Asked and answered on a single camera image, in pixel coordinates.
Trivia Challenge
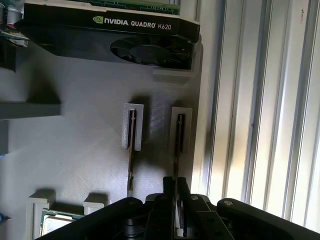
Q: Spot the silver CPU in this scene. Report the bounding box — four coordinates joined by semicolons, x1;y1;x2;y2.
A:
37;208;85;240

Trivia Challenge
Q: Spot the Nvidia Quadro graphics card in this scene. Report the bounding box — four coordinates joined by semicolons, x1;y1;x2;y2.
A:
0;0;201;71

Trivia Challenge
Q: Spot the grey parts rack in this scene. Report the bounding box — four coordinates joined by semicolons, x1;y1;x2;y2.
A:
0;0;205;240

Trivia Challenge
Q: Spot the RAM stick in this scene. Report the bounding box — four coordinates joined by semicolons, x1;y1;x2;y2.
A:
172;113;185;179
126;109;137;197

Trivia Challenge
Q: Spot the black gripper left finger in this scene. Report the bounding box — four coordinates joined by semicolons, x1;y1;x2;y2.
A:
37;176;176;240

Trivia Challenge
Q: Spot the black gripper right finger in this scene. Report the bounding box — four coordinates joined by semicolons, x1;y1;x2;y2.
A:
176;176;320;240

